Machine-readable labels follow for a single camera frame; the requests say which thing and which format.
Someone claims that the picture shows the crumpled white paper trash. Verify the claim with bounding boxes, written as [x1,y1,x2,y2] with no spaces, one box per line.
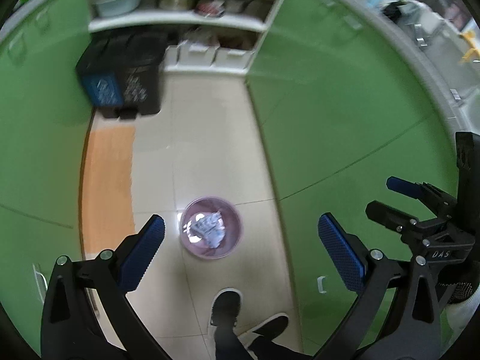
[183,211,226,249]

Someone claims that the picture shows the pink round waste basket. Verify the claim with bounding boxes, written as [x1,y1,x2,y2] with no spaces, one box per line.
[178,197,242,260]

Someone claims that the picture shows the left black shoe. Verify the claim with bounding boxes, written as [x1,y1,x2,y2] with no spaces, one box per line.
[208,288,242,336]

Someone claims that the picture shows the black shoe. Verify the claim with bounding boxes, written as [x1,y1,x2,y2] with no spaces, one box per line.
[238,312,290,347]
[208,288,242,336]

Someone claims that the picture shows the right black shoe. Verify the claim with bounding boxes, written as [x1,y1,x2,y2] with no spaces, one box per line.
[238,312,290,347]

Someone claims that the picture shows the yellow sink caddy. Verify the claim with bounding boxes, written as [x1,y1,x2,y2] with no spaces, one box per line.
[459,30,480,63]

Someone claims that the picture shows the chrome mixer faucet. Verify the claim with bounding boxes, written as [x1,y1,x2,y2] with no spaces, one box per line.
[408,0,448,49]

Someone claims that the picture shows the black and blue recycling bin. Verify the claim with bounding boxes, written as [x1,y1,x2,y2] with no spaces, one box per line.
[76,30,168,119]

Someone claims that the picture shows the white storage box left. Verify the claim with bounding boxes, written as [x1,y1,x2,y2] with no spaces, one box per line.
[178,41,219,67]

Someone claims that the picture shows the white storage box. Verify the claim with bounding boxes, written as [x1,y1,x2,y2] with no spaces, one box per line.
[178,41,219,67]
[214,47,255,70]

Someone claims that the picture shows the white storage box right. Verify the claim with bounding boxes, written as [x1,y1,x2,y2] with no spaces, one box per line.
[214,47,255,70]

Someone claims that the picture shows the white open shelf unit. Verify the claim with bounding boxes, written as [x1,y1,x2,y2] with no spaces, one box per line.
[88,0,285,77]

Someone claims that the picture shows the pale blue plastic basin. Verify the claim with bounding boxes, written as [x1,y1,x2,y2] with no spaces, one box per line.
[94,0,142,18]

